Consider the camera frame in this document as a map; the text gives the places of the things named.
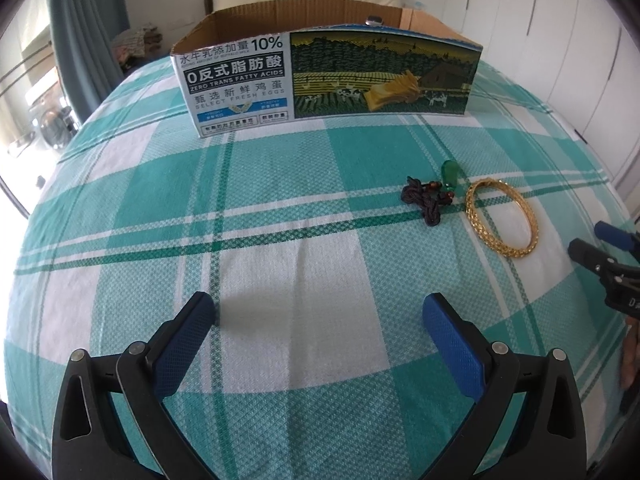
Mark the washing machine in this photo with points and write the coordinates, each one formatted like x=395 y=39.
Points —
x=50 y=120

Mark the gold woven bangle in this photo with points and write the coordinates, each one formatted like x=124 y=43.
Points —
x=475 y=220

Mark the printed cardboard box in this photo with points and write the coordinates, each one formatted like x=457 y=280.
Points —
x=240 y=90

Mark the grey blue curtain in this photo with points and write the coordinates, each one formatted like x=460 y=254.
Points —
x=85 y=20

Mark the sliding glass door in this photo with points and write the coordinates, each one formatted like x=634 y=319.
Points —
x=20 y=75

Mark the teal white plaid bed sheet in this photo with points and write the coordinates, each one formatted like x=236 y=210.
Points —
x=300 y=260

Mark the person's right hand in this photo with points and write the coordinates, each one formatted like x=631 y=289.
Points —
x=630 y=360

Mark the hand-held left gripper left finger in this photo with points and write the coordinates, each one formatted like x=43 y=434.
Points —
x=185 y=355

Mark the dark headboard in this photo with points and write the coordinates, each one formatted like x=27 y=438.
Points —
x=208 y=2

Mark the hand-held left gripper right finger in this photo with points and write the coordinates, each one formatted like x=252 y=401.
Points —
x=452 y=350

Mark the white wardrobe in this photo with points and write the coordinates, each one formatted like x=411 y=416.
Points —
x=550 y=35

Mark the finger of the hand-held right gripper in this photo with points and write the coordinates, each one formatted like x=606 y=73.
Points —
x=612 y=232
x=590 y=252

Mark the pile of folded clothes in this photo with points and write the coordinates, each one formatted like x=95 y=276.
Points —
x=137 y=45

